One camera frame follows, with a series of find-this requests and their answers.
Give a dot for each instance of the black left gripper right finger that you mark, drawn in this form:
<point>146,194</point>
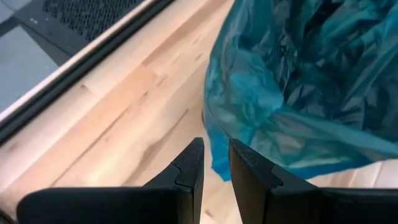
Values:
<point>311,205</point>

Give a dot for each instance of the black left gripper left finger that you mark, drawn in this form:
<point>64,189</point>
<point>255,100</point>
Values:
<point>109,205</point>

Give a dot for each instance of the teal spare plastic bag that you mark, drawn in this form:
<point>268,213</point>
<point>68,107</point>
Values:
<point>280,77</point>

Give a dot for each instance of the dark grey perforated panel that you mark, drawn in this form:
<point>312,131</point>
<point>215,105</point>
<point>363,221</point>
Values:
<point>77,18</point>

